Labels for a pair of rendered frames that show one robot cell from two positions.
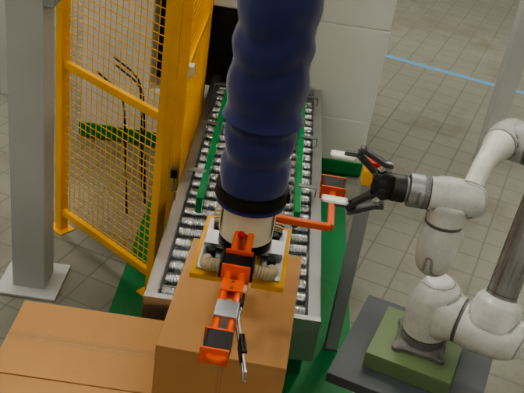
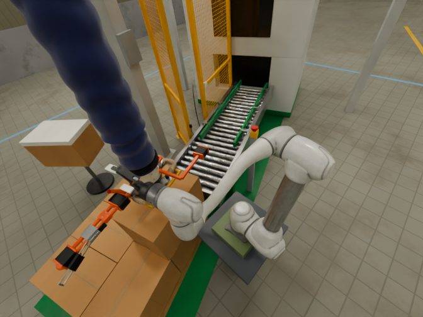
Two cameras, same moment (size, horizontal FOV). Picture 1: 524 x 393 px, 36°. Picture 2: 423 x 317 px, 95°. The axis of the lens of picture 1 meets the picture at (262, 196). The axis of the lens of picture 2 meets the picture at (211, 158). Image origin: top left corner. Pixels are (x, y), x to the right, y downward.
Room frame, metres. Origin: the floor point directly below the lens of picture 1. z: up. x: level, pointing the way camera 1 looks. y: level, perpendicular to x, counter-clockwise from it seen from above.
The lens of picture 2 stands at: (1.64, -0.82, 2.20)
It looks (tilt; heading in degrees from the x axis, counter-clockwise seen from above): 46 degrees down; 32
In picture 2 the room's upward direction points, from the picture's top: 8 degrees counter-clockwise
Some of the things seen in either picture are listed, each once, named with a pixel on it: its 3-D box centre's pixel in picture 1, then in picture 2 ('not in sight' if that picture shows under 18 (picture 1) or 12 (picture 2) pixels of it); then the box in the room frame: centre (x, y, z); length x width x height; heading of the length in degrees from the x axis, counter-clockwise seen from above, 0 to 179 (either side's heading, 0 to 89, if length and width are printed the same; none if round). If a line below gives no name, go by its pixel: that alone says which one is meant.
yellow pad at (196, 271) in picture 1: (214, 242); not in sight; (2.17, 0.13, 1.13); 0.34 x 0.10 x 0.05; 178
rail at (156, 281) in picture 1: (189, 174); (209, 122); (3.69, 0.39, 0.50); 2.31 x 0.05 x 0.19; 1
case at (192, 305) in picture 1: (228, 342); (165, 209); (2.15, 0.03, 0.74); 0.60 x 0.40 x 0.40; 178
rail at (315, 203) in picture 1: (313, 192); (252, 131); (3.70, -0.27, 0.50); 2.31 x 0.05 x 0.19; 1
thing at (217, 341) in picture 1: (216, 345); (67, 256); (1.56, 0.06, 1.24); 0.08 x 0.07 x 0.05; 178
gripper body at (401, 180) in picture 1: (388, 185); (144, 189); (1.89, -0.33, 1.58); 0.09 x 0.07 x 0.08; 89
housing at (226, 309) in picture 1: (225, 314); (90, 233); (1.70, 0.05, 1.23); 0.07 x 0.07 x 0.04; 88
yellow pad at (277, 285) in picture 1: (273, 253); (162, 185); (2.16, -0.06, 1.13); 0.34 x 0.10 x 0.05; 178
